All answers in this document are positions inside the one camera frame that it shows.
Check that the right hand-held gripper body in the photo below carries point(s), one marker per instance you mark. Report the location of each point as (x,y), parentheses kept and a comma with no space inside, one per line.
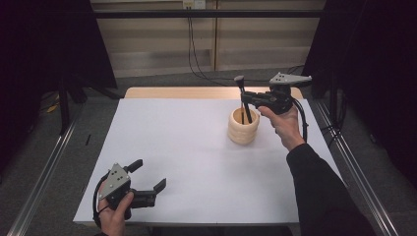
(278,98)

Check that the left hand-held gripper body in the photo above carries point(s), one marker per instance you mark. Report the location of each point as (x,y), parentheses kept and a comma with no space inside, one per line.
(116,182)

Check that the black makeup brush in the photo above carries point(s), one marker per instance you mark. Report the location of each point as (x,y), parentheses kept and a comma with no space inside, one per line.
(248,114)

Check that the cream ribbed cup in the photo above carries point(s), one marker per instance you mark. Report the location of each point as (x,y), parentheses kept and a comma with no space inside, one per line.
(243,134)

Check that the person's right hand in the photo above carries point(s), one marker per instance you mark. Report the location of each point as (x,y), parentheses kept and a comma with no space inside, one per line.
(286,129)

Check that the person's left hand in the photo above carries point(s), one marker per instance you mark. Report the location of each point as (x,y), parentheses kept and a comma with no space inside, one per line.
(114,223)

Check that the white table mat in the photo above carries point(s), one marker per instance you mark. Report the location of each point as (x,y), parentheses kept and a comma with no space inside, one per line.
(196,170)

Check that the black metal stand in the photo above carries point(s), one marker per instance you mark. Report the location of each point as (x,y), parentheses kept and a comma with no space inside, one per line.
(64,108)
(333,98)

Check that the black horizontal bar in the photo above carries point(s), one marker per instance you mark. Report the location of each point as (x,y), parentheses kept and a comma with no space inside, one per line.
(209,13)

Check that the black curtain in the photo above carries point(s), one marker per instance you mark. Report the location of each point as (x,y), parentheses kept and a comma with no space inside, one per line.
(39,49)
(377,65)

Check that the aluminium rail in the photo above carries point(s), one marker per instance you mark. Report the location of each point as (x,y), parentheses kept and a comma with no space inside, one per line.
(42,183)
(364,183)

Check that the white wall socket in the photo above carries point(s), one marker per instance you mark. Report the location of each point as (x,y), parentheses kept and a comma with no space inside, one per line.
(194,4)

